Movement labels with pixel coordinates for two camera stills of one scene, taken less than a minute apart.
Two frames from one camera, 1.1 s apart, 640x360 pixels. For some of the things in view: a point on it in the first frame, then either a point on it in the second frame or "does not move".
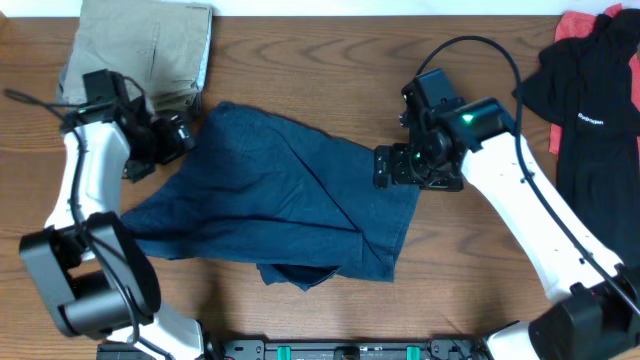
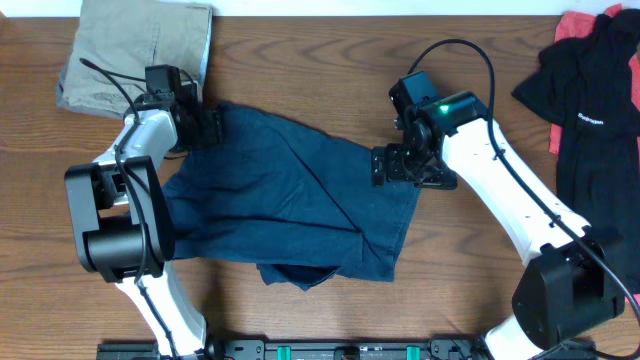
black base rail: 347,349 does not move
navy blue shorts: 257,187 does not move
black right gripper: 400,173 does not move
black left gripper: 176,142 to 215,121
